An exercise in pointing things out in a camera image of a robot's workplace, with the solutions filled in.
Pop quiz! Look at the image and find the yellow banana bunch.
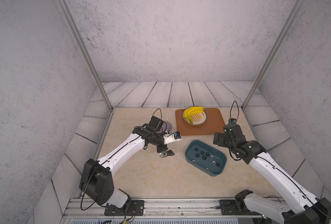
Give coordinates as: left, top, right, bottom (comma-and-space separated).
184, 106, 205, 119

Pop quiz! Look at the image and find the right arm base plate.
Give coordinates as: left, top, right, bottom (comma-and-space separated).
215, 199, 260, 216

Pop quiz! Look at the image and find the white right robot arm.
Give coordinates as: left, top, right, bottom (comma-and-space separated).
213, 124, 331, 224

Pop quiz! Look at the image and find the aluminium front rail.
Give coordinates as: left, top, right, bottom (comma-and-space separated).
60, 197, 277, 224

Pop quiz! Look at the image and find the lilac ceramic bowl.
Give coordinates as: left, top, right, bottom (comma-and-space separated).
160, 121, 173, 134

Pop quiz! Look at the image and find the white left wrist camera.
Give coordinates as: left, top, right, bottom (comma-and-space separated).
163, 131, 181, 145

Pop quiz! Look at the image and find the left aluminium frame post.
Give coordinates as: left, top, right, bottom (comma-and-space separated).
56, 0, 113, 111

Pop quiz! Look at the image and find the aluminium frame post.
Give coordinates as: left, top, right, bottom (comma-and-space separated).
242, 0, 305, 111
56, 0, 113, 111

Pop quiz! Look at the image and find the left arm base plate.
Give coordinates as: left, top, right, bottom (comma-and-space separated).
104, 200, 145, 217

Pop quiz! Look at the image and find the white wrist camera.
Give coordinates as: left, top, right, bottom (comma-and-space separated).
229, 118, 237, 125
163, 131, 181, 145

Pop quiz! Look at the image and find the teal plastic storage box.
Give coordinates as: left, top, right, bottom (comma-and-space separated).
185, 140, 227, 176

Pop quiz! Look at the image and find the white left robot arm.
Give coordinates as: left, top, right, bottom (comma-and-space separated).
79, 116, 181, 212

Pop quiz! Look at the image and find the brown rectangular mat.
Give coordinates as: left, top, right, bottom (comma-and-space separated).
175, 108, 225, 136

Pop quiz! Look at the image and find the right aluminium frame post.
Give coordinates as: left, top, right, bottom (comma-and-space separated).
242, 0, 305, 111

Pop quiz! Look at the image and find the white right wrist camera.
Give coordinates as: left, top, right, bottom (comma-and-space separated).
229, 118, 237, 125

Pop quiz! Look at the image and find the patterned plate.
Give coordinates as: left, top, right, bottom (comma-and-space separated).
183, 111, 207, 126

